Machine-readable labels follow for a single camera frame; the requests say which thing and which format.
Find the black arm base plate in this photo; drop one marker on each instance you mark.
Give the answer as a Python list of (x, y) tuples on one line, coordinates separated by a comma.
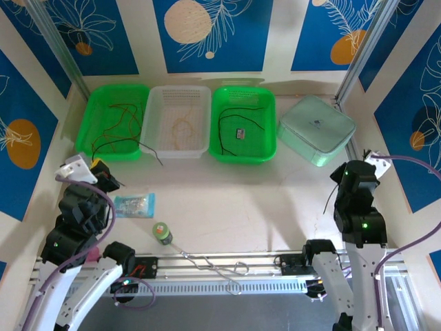
[(289, 265), (150, 269)]

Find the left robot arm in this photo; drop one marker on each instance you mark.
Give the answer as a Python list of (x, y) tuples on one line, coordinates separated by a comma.
[(103, 286)]

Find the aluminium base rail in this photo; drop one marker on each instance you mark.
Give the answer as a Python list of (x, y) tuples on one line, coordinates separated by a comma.
[(258, 272)]

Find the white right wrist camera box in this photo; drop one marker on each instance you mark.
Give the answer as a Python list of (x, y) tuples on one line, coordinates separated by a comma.
[(379, 163)]

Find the blue snack packet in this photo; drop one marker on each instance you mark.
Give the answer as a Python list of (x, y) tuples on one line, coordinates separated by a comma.
[(138, 206)]

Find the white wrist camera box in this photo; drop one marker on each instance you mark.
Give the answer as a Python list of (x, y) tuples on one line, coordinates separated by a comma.
[(379, 163), (77, 169)]

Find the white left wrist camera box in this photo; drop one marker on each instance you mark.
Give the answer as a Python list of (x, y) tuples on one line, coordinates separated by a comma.
[(77, 169)]

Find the small green jar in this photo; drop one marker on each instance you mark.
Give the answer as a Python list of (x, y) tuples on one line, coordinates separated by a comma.
[(162, 234)]

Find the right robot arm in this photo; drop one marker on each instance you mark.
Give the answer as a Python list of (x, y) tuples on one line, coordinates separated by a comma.
[(330, 276)]

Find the pale green square box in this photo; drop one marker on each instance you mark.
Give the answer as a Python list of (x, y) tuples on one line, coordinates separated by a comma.
[(317, 131)]

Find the blue floral wall panel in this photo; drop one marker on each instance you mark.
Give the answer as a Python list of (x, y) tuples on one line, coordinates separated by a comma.
[(406, 138), (241, 41), (103, 34), (403, 34), (38, 41), (317, 34), (20, 103)]

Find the small black controller module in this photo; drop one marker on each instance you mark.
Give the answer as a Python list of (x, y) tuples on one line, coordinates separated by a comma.
[(122, 288), (317, 289)]

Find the small printed label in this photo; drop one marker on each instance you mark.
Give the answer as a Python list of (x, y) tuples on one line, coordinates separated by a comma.
[(241, 133)]

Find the green plastic basket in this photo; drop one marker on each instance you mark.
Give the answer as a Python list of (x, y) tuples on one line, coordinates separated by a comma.
[(103, 96), (255, 148)]

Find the small pink object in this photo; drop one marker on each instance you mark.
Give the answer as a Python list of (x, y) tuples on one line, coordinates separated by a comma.
[(93, 255)]

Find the white plastic basket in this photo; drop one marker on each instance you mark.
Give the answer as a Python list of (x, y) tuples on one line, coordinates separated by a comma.
[(193, 103)]

